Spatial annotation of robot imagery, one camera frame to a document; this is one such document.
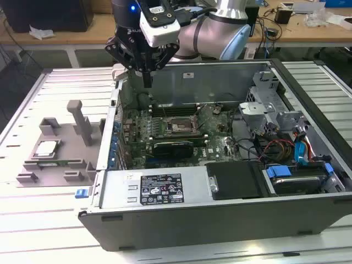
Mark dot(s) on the green motherboard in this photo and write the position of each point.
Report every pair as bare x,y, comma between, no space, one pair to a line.
214,132

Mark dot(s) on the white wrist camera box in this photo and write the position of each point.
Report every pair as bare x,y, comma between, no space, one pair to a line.
165,33

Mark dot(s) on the wooden desk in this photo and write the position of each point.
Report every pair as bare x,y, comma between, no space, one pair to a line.
82,37

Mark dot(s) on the black RAM slot bank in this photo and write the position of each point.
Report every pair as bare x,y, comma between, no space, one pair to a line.
198,138
176,110

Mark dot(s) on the blue case latch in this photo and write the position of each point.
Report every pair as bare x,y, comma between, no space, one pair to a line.
81,193

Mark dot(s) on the black graphics card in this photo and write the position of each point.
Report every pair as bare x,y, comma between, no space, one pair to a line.
173,149

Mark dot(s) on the clear plastic bag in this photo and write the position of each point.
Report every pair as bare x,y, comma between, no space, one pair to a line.
316,17

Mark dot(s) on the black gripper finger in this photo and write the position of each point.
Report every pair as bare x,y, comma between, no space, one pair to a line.
116,52
168,55

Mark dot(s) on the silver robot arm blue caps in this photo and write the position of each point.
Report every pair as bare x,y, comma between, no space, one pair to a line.
209,35

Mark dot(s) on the hard disk in blue carrier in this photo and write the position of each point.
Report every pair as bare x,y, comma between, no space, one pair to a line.
297,185

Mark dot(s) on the black office chair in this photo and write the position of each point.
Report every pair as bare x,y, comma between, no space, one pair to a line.
336,59

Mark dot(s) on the open grey PC case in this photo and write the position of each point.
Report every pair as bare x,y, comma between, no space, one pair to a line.
220,222

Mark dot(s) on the grey parts rack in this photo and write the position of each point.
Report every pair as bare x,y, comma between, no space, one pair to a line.
68,154

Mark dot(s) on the white flat box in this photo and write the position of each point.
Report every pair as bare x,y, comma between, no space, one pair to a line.
339,22

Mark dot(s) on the crumpled white paper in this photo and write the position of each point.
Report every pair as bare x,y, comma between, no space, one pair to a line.
41,33

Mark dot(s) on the CPU socket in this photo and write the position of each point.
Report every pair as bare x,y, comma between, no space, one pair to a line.
180,126

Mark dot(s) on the large black computer tower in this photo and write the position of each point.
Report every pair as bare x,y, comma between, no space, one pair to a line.
55,16

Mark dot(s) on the black plastic shroud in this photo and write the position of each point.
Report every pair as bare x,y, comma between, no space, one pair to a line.
236,178

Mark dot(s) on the black round chassis speaker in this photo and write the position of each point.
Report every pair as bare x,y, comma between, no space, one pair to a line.
143,99

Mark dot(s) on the blue box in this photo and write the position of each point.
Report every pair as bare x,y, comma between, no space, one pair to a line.
338,2

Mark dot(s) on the silver CPU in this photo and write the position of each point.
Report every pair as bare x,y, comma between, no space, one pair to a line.
47,148

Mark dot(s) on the small black box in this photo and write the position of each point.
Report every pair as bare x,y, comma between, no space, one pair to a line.
282,16

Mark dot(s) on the coin cell battery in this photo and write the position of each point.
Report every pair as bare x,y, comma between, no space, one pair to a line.
217,110

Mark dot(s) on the grey case release latch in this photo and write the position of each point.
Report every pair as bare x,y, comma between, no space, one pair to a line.
118,73

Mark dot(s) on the small black device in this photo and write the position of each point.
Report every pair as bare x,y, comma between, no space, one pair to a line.
272,31

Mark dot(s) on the green RAM stick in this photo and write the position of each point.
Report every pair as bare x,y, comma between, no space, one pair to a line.
61,163

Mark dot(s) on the slim black tower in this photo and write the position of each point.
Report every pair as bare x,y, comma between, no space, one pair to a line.
254,19

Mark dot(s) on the silver metal drive cage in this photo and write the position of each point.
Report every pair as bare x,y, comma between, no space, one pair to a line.
255,108

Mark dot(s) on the silver power supply unit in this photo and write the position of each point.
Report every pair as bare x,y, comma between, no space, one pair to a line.
115,187

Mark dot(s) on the grey flat box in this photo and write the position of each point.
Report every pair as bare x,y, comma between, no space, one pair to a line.
308,7

